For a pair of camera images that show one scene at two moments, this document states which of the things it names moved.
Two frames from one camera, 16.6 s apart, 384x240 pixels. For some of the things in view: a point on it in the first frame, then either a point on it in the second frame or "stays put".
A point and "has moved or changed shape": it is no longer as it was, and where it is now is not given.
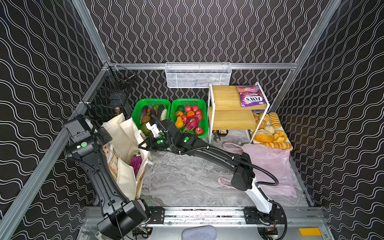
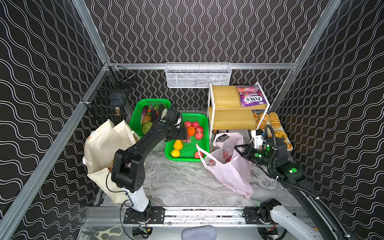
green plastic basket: (202, 104) to (197, 126)
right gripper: (154, 142) to (247, 153)
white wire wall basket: (197, 74) stays put
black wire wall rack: (108, 95) stays put
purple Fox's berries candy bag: (251, 95) stays put
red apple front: (198, 131) to (196, 155)
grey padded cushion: (202, 232) stays put
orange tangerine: (190, 113) to (191, 131)
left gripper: (98, 138) to (182, 133)
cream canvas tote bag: (126, 161) has moved or changed shape
